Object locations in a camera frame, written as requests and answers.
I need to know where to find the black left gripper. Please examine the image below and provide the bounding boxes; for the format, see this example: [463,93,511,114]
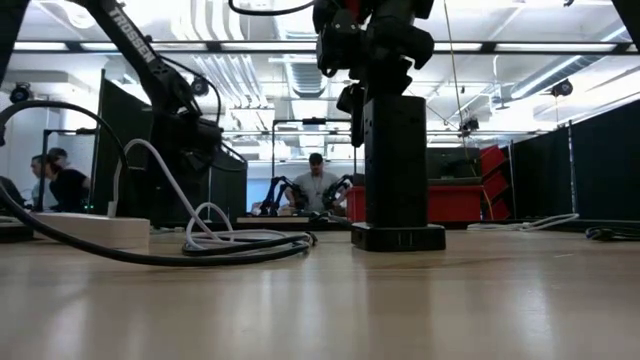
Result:
[152,107,224,174]

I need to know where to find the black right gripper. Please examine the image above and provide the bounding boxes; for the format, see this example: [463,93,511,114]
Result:
[312,0,436,149]

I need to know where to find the pale lilac USB cable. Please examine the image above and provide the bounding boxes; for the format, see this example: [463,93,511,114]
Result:
[106,138,314,252]

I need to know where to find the white power strip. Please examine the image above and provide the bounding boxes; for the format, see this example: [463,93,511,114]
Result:
[28,211,151,252]

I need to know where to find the white USB cable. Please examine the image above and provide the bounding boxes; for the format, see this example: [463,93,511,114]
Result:
[466,212,581,233]

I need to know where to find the person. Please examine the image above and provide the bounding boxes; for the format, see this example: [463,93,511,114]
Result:
[28,153,54,211]
[46,147,92,215]
[283,152,352,215]

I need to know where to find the black partition panel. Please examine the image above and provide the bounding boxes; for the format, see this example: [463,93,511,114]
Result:
[92,68,250,227]
[512,92,640,222]

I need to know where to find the black monitor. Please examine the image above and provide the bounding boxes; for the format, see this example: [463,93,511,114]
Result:
[425,146,482,181]

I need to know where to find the red plastic bin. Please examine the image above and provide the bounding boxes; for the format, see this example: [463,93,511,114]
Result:
[344,183,485,224]

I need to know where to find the red shelf unit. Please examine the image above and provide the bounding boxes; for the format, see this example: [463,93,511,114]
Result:
[478,143,515,222]

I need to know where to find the background black rig frame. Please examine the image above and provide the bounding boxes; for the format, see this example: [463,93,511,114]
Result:
[271,116,357,179]

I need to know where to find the thin black USB cable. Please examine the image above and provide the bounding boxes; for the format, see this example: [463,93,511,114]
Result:
[584,224,640,242]

